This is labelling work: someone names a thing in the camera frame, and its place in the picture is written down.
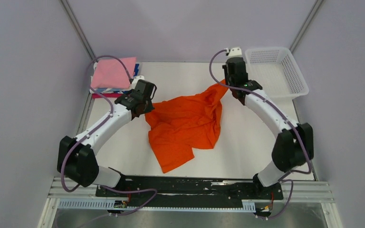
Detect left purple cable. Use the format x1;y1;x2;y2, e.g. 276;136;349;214
54;55;158;228

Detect aluminium frame rail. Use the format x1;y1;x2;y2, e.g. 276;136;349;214
38;176;343;228

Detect pink folded t shirt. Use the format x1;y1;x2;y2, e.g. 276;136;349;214
91;57;136;89

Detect orange t shirt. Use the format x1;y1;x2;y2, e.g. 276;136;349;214
145;83;228;173

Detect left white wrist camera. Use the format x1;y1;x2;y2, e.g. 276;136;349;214
130;76;144;89

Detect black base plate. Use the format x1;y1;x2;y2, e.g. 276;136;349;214
95;175;284;209

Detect magenta folded t shirt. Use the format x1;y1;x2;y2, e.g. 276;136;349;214
92;93;123;99

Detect blue white folded t shirt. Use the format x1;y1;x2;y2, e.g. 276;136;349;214
95;63;140;94

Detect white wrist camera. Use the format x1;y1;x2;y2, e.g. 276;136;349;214
130;76;144;89
226;47;242;58

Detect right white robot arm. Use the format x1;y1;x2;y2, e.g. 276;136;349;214
222;57;314;199

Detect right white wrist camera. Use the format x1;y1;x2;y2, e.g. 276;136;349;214
226;47;242;58

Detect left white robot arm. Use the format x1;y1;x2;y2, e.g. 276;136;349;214
57;79;157;196

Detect white plastic basket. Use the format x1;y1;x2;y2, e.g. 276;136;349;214
245;47;309;100

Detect white slotted cable duct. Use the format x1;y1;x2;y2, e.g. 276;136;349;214
58;199;256;213

